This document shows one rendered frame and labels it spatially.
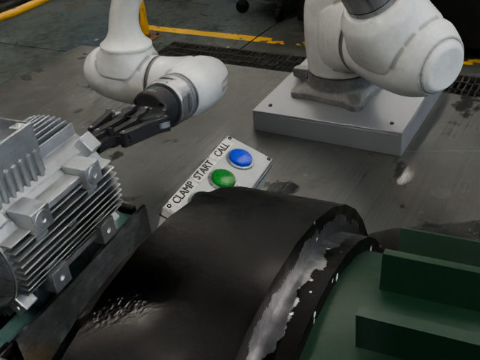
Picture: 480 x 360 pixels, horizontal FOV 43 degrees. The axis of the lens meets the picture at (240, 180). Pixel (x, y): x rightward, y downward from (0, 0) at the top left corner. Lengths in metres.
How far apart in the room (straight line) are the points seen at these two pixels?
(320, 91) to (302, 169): 0.22
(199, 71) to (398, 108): 0.45
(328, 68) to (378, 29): 0.26
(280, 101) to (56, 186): 0.73
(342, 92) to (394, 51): 0.27
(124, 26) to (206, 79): 0.19
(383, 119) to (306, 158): 0.18
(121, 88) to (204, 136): 0.27
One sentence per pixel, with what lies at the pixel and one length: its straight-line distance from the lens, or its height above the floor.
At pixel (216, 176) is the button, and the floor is 1.08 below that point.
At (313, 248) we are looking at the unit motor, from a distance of 0.15.
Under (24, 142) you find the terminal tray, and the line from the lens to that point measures 0.76.
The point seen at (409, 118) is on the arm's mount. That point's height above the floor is 0.86.
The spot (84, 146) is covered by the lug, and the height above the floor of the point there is 1.08.
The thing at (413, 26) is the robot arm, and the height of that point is 1.09.
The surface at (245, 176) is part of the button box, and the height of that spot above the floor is 1.06.
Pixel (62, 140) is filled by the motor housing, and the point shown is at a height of 1.09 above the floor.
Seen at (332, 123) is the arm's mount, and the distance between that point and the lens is 1.29.
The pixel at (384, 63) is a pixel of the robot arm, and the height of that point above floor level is 1.02.
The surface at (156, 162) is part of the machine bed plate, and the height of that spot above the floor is 0.80.
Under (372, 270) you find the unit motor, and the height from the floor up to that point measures 1.35.
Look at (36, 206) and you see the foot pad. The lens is 0.73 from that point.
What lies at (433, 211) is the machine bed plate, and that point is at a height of 0.80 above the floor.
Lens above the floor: 1.45
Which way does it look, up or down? 33 degrees down
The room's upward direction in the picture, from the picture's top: 6 degrees counter-clockwise
